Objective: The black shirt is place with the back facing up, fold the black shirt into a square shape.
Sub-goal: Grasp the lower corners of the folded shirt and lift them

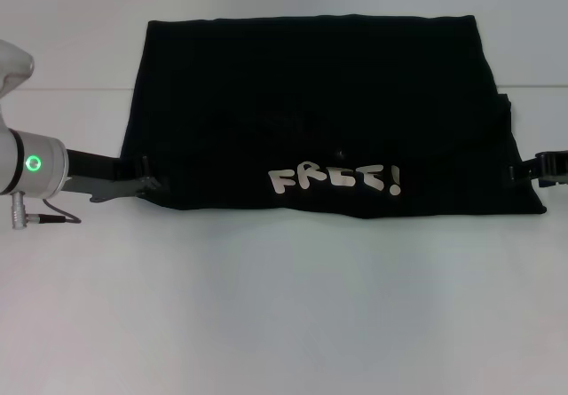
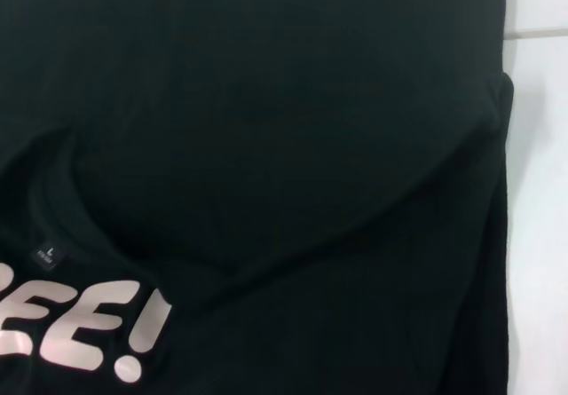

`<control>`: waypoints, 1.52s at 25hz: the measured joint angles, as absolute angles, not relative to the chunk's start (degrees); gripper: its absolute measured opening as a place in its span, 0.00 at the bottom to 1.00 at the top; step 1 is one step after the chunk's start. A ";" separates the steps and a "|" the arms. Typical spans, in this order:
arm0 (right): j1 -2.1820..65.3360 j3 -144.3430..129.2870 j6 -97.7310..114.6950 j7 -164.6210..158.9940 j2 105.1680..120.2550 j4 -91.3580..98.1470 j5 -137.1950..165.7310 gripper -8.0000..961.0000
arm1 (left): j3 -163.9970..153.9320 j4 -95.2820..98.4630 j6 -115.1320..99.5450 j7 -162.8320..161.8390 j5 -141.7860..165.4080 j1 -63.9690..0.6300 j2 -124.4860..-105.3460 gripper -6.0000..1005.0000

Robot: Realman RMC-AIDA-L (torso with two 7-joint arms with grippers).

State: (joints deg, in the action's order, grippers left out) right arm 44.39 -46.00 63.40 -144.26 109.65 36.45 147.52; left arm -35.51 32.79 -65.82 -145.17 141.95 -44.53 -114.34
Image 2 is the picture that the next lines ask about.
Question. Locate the black t-shirt with white print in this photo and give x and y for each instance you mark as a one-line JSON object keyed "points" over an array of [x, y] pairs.
{"points": [[266, 146]]}

